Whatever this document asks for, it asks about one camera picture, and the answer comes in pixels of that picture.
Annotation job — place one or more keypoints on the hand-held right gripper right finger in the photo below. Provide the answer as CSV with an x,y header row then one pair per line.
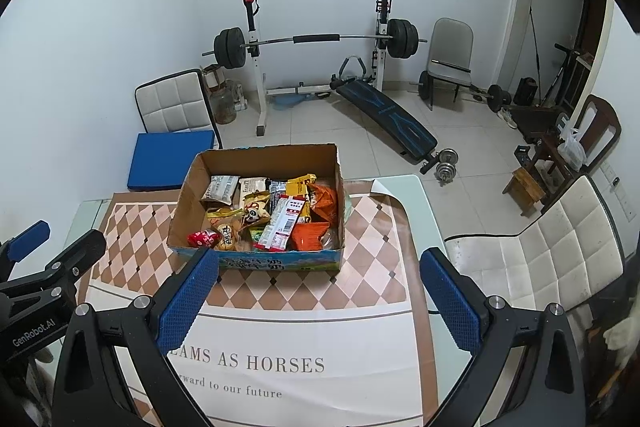
x,y
450,302

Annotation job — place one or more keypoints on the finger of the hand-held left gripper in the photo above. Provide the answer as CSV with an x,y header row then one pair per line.
x,y
27,239
75,264

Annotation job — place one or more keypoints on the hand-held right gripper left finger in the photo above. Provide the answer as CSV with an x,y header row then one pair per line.
x,y
187,302

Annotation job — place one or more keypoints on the dark red snack packet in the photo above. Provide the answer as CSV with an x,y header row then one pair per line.
x,y
202,239

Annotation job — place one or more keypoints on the yellow biscuit packet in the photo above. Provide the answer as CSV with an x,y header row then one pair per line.
x,y
227,232

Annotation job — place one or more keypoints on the green candy packet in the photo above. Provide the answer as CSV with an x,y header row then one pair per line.
x,y
256,236

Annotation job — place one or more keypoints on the cardboard box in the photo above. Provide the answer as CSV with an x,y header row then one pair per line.
x,y
192,202

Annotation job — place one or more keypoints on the panda print snack packet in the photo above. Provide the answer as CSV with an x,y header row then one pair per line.
x,y
255,214

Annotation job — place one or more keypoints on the white grey snack packet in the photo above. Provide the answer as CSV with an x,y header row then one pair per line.
x,y
220,188

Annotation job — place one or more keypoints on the red white snack packet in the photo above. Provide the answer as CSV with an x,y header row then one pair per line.
x,y
282,222

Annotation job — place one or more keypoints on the white wafer packet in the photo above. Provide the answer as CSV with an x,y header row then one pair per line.
x,y
250,189

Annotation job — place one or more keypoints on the orange snack packet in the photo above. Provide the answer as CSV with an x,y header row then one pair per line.
x,y
325,202
310,237

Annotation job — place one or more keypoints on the yellow black snack packet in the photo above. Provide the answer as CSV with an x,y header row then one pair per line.
x,y
295,184

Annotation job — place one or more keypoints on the white padded chair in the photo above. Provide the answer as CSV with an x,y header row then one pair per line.
x,y
550,247
172,104

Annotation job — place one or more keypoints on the checked printed tablecloth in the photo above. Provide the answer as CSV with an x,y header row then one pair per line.
x,y
300,322

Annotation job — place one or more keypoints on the chrome dumbbell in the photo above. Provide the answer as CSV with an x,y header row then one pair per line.
x,y
447,156
445,172

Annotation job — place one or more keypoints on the wooden stool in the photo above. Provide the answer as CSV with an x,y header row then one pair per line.
x,y
525,187

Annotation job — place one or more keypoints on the blue cushion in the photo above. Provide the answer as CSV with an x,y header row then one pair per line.
x,y
170,159

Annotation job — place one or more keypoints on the white stuffed duck toy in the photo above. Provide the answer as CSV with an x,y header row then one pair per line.
x,y
625,337

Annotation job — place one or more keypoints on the black sit-up bench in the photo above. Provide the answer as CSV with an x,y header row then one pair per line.
x,y
395,122

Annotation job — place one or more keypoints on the white plastic bag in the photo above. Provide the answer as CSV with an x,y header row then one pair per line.
x,y
571,152

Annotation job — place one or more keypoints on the white sneakers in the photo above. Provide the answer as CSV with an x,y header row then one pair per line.
x,y
507,118

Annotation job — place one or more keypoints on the glass jar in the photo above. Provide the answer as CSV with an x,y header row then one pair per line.
x,y
222,104

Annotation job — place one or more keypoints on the dark wooden table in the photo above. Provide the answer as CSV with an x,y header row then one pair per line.
x,y
537,119

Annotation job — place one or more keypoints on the black plate dumbbell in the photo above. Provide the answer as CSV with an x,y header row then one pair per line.
x,y
499,97

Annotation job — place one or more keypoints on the white barbell rack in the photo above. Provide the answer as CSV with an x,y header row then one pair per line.
x,y
257,97

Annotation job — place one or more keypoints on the black weight plate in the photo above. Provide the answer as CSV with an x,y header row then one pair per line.
x,y
423,85

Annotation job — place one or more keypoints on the teal exercise disc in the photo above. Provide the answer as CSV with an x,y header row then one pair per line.
x,y
285,103

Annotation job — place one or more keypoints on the black speaker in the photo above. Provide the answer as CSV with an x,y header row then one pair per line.
x,y
525,91

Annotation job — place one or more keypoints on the wooden chair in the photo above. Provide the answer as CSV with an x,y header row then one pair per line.
x,y
602,122

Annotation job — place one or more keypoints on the short metal bar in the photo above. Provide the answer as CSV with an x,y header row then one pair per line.
x,y
450,65

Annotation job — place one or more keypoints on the barbell with black plates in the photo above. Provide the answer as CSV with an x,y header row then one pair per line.
x,y
230,49

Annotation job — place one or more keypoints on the black exercise stand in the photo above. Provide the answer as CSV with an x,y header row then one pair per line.
x,y
565,72

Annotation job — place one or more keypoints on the grey chair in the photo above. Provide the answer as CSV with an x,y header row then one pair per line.
x,y
452,44

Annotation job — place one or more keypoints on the white door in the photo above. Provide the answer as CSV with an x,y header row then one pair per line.
x,y
550,7

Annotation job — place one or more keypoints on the white wall socket strip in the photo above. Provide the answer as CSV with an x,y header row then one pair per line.
x,y
616,189

